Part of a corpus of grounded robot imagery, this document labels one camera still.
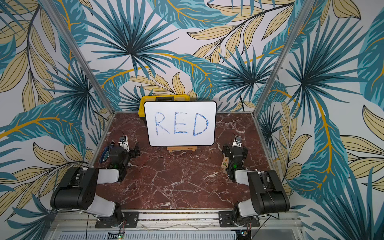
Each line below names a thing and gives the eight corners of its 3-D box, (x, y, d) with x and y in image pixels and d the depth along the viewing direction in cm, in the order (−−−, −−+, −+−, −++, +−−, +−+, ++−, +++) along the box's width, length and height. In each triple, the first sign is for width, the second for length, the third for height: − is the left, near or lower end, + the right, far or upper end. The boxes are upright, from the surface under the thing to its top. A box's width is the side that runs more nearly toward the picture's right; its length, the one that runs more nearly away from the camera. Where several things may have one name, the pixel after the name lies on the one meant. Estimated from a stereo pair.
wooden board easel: (168, 152, 100) (167, 146, 94) (168, 150, 101) (167, 145, 95) (196, 152, 100) (197, 147, 95) (196, 150, 101) (197, 145, 95)
